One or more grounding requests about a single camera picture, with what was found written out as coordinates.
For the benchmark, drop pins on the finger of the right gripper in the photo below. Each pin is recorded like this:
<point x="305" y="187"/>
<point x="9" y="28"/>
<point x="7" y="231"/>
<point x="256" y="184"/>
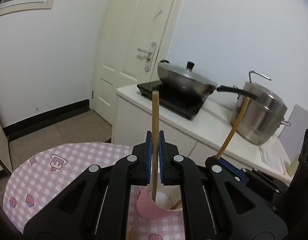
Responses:
<point x="234" y="171"/>

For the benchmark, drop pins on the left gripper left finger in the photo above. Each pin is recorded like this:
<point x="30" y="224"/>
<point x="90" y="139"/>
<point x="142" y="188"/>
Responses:
<point x="95" y="205"/>

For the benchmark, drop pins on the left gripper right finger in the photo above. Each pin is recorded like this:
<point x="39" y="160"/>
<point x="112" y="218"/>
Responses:
<point x="214" y="202"/>

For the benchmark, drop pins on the white kitchen cabinet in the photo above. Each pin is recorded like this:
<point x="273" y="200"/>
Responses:
<point x="198" y="138"/>

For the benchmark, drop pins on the pale green cup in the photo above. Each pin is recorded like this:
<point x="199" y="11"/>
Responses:
<point x="291" y="169"/>

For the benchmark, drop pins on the pink cylindrical utensil holder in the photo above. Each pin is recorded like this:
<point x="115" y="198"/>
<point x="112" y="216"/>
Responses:
<point x="166" y="198"/>

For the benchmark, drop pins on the black induction cooktop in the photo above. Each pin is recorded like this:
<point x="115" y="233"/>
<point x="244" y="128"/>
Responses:
<point x="182" y="103"/>

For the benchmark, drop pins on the stainless steel steamer pot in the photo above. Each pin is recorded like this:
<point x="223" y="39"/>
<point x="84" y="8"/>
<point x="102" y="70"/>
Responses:
<point x="264" y="115"/>

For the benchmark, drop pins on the lavender board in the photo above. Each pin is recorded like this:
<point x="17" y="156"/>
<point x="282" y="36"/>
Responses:
<point x="292" y="136"/>

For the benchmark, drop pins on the pink checkered tablecloth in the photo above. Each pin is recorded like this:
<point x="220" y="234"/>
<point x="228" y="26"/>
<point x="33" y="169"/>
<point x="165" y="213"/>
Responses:
<point x="43" y="176"/>

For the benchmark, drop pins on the steel wok with lid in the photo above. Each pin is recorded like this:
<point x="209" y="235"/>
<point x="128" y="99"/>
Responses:
<point x="188" y="81"/>

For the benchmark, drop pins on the leaning white board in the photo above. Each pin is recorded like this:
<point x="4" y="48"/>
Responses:
<point x="5" y="162"/>

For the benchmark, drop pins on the white panel door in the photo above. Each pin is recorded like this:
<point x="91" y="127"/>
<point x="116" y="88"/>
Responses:
<point x="126" y="26"/>

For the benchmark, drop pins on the silver door handle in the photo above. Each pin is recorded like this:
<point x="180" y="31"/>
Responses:
<point x="150" y="53"/>

